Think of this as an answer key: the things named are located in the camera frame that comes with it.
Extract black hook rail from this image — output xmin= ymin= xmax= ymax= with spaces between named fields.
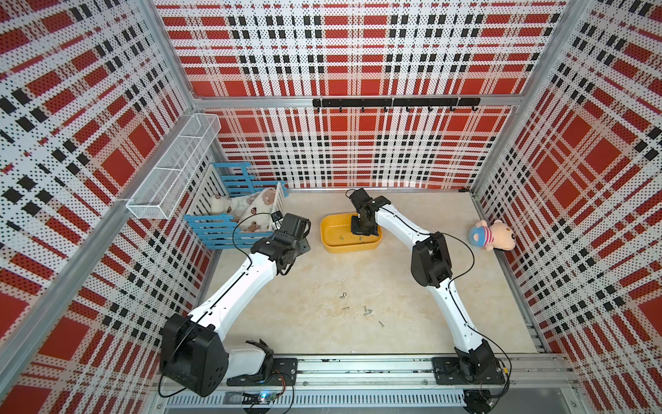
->
xmin=312 ymin=97 xmax=481 ymax=110

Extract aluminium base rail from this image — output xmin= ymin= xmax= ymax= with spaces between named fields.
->
xmin=148 ymin=354 xmax=589 ymax=413

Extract white plush toy in crate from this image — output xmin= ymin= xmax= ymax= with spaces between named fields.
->
xmin=210 ymin=187 xmax=277 ymax=233

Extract white wire mesh basket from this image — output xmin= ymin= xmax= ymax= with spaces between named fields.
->
xmin=127 ymin=113 xmax=221 ymax=220

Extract green circuit board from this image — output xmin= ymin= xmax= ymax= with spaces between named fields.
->
xmin=241 ymin=391 xmax=279 ymax=405

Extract blue white slatted crate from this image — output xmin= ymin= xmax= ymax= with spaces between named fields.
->
xmin=184 ymin=162 xmax=287 ymax=250

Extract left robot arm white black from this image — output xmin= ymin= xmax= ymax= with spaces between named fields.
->
xmin=159 ymin=213 xmax=310 ymax=397

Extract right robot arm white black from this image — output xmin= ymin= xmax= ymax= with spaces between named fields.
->
xmin=346 ymin=188 xmax=511 ymax=387

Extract pink plush pig toy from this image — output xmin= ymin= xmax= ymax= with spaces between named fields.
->
xmin=468 ymin=220 xmax=515 ymax=251

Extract yellow plastic storage box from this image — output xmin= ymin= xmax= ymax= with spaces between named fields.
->
xmin=321 ymin=213 xmax=382 ymax=254

